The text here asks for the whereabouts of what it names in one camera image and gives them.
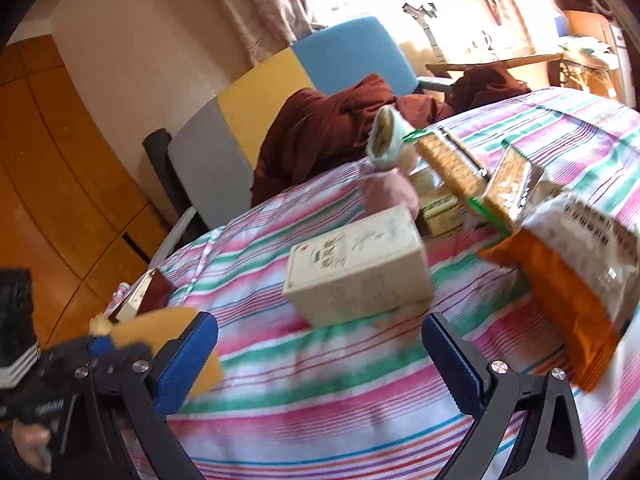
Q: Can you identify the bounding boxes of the grey yellow blue chair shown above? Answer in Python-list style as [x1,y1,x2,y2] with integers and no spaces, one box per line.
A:
[167,15,452,231]

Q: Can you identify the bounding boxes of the dark red jacket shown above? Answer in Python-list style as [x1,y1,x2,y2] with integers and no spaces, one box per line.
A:
[250,64,530,207]

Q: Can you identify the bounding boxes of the orange snack bag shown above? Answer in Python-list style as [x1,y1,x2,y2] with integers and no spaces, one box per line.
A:
[480,191,639,391]

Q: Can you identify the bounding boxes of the wooden side desk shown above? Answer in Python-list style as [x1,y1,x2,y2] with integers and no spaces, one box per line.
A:
[422,50,626,103]

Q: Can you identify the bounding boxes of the cracker packet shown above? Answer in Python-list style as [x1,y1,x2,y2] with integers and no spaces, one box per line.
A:
[402,128,490,198]
[468,144,544,233]

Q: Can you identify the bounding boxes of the yellow sponge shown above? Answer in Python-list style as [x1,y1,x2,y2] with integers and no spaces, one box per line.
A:
[89,307,224,400]

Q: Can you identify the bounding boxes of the cream herbal cream box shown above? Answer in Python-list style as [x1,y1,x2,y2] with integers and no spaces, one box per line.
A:
[282,205,433,328]

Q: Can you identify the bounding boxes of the phone stand on desk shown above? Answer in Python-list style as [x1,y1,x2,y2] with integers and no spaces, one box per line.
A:
[402,2,446,63]

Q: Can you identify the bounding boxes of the pink rolled cloth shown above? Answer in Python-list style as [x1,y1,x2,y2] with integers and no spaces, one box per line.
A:
[358,162,420,220]

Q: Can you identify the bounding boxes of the white green rolled sock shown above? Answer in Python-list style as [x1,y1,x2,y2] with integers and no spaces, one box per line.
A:
[366,105,419,176]

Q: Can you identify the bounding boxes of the striped tablecloth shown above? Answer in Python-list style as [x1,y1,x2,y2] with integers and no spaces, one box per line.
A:
[160,88,639,479]

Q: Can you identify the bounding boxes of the small green white box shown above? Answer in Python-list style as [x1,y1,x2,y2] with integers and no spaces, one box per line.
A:
[420,194,462,236]

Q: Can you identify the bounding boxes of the person's left hand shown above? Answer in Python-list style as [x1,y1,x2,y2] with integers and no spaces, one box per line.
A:
[11,422,51,474]

